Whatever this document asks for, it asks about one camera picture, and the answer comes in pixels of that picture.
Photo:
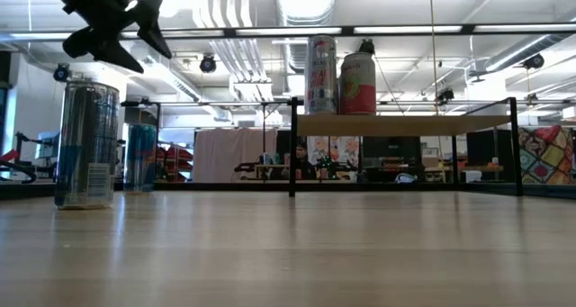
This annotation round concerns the red storage rack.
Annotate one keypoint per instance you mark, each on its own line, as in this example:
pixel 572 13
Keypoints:
pixel 175 163

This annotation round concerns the small white rounded object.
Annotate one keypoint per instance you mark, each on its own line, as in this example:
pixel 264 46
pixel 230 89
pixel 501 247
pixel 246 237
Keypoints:
pixel 406 178

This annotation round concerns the white curtain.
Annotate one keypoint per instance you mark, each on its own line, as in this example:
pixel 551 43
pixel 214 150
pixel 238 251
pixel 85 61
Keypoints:
pixel 220 154

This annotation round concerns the white cartoon poster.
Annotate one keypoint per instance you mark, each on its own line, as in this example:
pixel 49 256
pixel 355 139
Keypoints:
pixel 342 147

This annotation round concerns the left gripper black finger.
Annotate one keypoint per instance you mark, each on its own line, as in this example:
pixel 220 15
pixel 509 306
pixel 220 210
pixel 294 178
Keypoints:
pixel 150 23
pixel 103 46

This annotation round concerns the black background monitor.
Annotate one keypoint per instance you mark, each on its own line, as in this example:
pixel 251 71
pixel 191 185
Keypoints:
pixel 391 149

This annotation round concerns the red white Spindrift can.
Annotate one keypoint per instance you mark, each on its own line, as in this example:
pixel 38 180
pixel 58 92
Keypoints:
pixel 357 95

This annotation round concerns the black background frame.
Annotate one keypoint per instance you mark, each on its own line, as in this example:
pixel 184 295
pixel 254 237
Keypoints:
pixel 158 115

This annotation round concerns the person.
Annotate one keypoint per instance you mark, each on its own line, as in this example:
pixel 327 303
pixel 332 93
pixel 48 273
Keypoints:
pixel 306 167

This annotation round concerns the blue silver Red Bull can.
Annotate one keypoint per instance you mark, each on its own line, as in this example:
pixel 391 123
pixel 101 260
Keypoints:
pixel 141 158
pixel 87 145

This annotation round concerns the black aluminium rig frame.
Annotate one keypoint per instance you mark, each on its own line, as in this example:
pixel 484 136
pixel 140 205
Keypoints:
pixel 225 186

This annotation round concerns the tall white Celsius can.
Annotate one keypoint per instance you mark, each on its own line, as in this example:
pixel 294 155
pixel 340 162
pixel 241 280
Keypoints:
pixel 320 82

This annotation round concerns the wooden shelf with black frame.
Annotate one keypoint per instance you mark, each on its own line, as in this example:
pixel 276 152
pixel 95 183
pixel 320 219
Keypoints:
pixel 405 125

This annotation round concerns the silver round ventilation duct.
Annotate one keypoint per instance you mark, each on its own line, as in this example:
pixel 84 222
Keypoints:
pixel 306 1

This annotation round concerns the colourful patchwork quilt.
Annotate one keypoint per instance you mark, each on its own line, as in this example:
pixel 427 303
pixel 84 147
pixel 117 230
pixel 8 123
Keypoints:
pixel 546 156

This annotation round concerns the black ceiling spotlight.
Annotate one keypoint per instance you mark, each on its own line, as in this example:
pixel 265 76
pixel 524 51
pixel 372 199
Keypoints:
pixel 445 95
pixel 208 64
pixel 534 61
pixel 61 73
pixel 366 47

